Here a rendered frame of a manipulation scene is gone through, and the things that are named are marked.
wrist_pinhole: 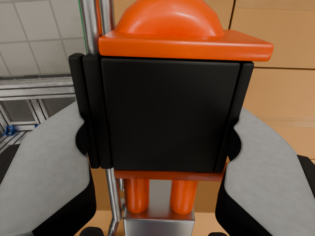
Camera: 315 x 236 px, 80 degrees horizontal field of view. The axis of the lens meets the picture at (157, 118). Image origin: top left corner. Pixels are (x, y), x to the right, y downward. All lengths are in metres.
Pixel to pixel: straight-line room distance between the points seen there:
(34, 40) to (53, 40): 0.11
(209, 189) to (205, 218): 0.07
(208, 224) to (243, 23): 0.56
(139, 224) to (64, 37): 1.22
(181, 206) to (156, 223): 0.03
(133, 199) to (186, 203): 0.04
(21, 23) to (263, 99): 1.30
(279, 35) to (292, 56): 0.09
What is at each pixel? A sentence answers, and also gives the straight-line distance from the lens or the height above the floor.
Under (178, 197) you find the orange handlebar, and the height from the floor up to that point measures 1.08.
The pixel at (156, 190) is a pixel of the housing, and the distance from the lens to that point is 0.20.
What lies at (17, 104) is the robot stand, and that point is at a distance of 1.37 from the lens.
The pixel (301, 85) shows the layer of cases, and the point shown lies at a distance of 0.84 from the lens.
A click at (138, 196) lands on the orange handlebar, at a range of 0.16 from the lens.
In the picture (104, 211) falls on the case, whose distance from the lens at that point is 0.45.
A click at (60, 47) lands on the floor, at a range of 1.34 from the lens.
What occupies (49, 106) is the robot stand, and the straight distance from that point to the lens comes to 1.27.
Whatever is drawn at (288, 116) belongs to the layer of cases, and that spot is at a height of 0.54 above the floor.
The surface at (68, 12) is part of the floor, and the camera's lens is 1.28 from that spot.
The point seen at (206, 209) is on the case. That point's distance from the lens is 0.46.
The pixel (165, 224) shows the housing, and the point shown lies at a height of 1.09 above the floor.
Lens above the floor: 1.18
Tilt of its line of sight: 59 degrees down
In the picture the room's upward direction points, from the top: 178 degrees counter-clockwise
